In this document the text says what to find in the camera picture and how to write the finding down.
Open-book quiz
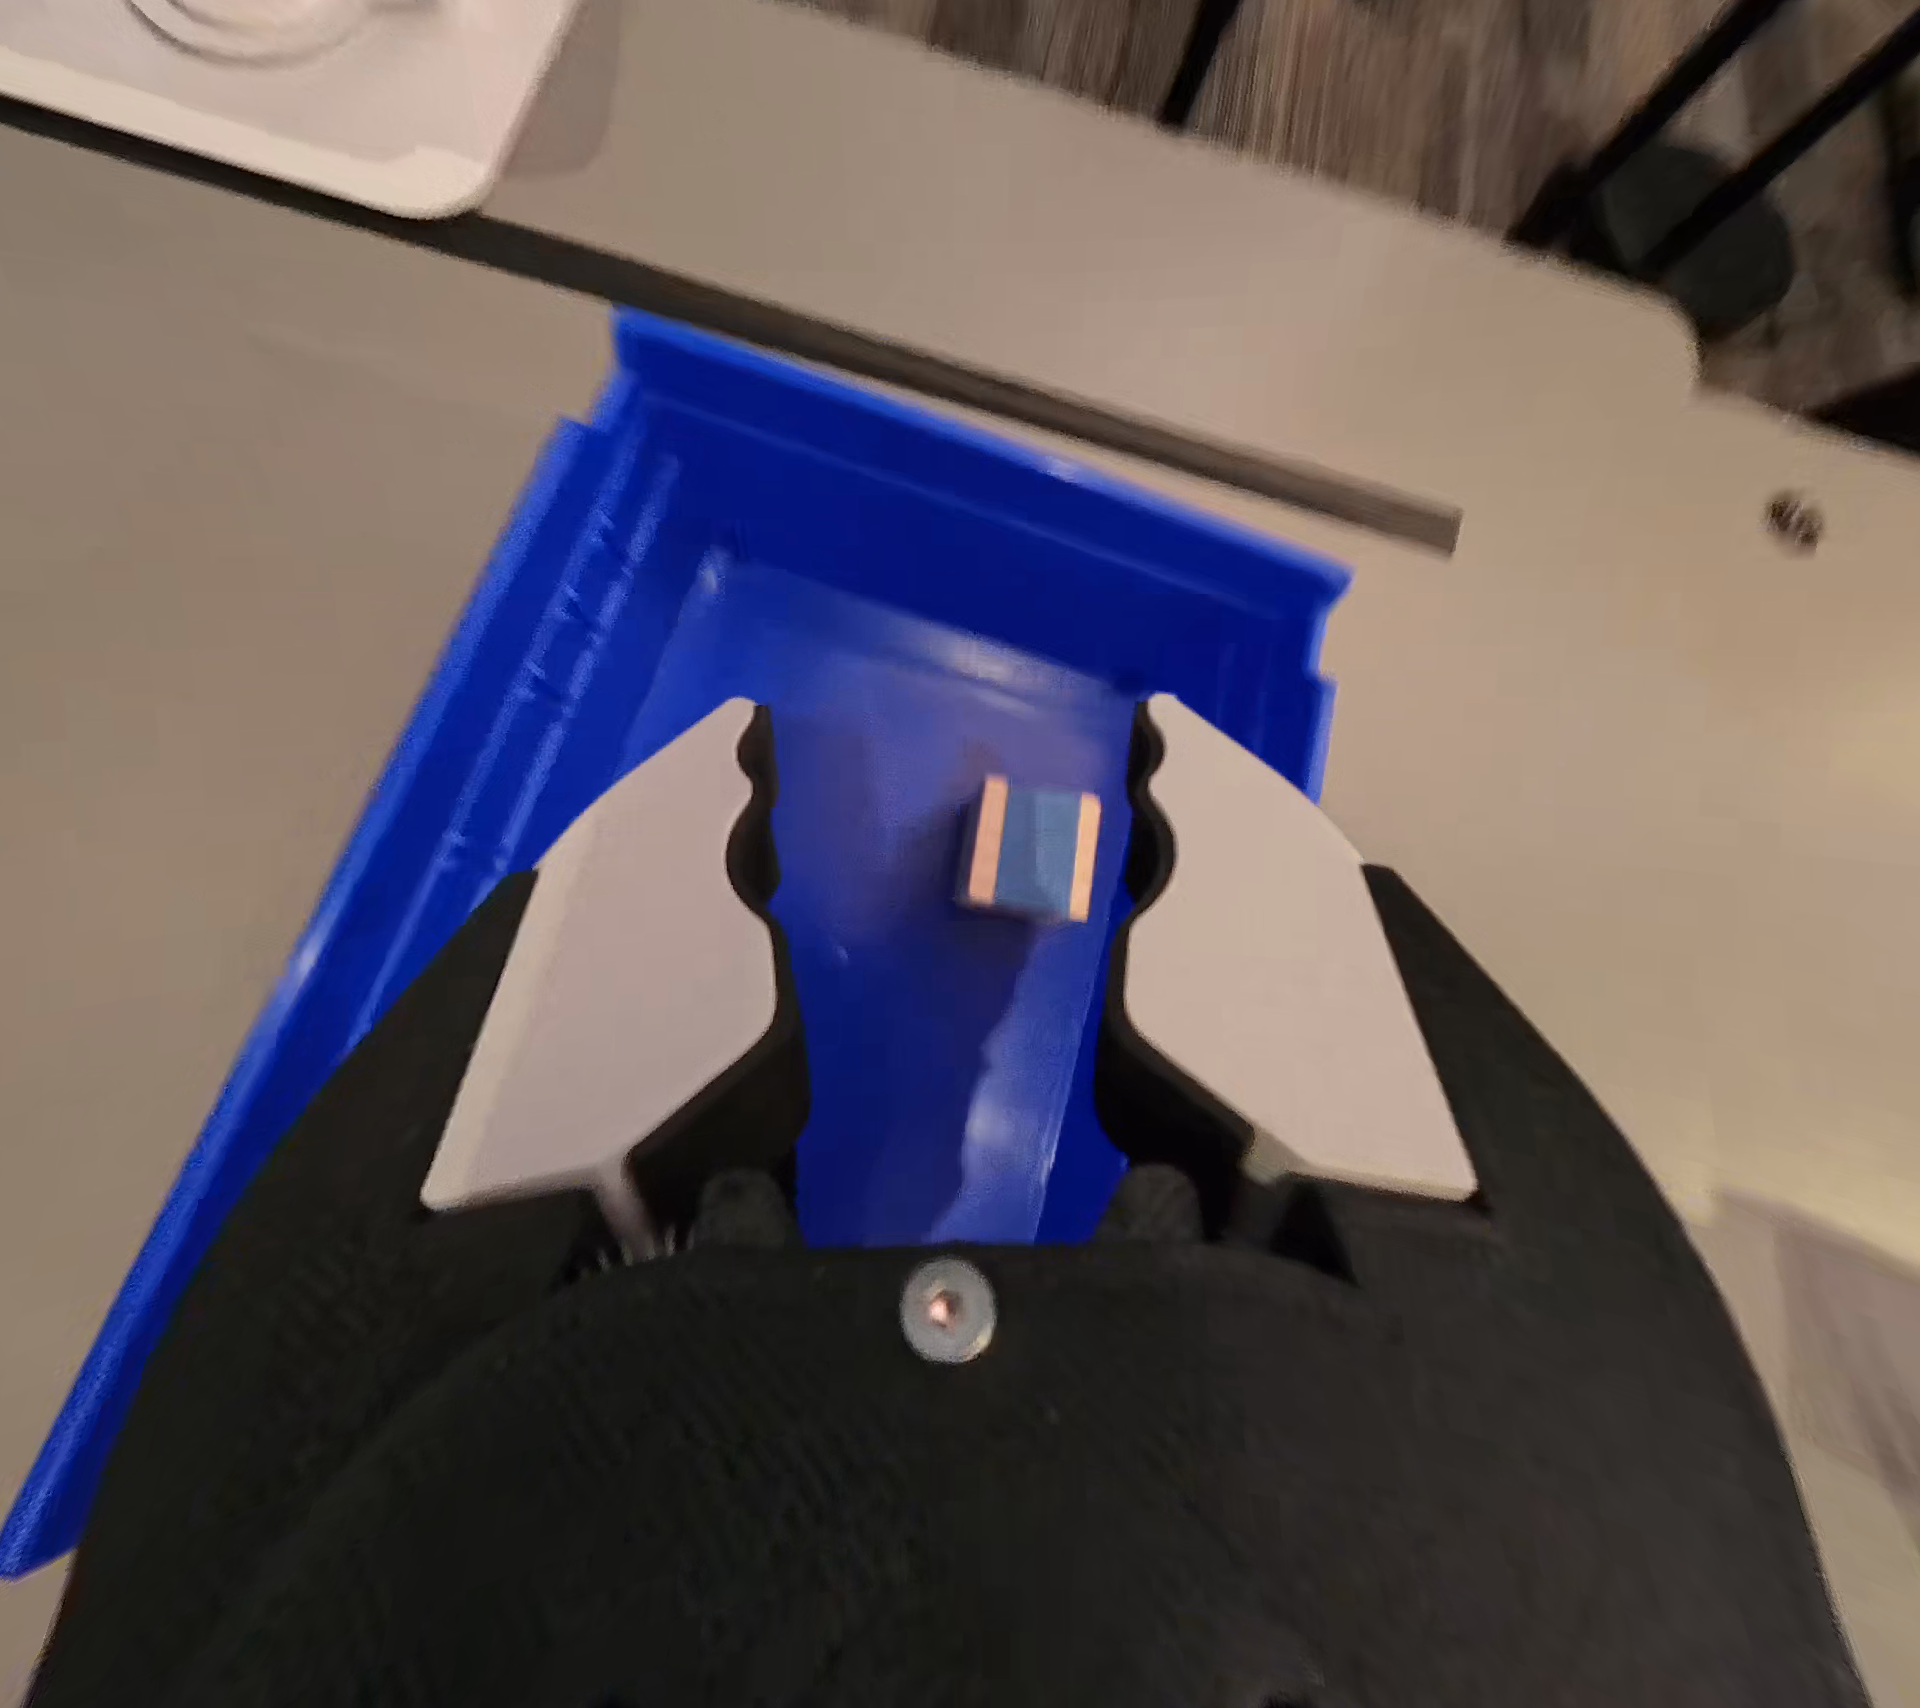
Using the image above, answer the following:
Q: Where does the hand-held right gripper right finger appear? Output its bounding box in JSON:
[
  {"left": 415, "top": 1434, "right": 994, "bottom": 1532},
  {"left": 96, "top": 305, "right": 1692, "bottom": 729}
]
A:
[{"left": 1094, "top": 692, "right": 1484, "bottom": 1244}]

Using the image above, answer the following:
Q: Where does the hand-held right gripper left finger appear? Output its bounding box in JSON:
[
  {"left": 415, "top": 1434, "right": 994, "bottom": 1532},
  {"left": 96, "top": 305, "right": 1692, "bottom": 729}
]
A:
[{"left": 421, "top": 696, "right": 815, "bottom": 1244}]

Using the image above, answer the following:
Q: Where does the wooden cube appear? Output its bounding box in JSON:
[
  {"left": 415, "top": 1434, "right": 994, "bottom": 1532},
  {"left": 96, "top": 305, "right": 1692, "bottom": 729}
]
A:
[{"left": 956, "top": 776, "right": 1105, "bottom": 923}]

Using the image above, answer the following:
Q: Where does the blue plastic bin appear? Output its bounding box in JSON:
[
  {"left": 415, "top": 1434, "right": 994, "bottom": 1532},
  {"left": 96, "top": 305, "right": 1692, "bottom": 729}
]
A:
[{"left": 0, "top": 305, "right": 1352, "bottom": 1583}]

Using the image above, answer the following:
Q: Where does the black round stand base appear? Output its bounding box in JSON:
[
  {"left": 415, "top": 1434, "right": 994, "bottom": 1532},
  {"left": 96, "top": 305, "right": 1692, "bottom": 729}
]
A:
[{"left": 1591, "top": 149, "right": 1798, "bottom": 338}]

